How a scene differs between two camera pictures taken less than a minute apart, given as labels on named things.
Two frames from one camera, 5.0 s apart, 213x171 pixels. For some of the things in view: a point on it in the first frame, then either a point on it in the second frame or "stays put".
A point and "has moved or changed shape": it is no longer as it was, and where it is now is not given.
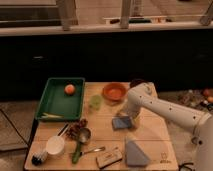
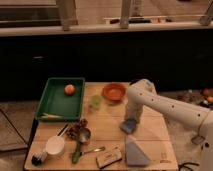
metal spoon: (98, 149) stays put
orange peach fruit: (69, 89) stays put
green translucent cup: (95, 102) stays put
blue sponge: (122, 122) has moved or changed shape
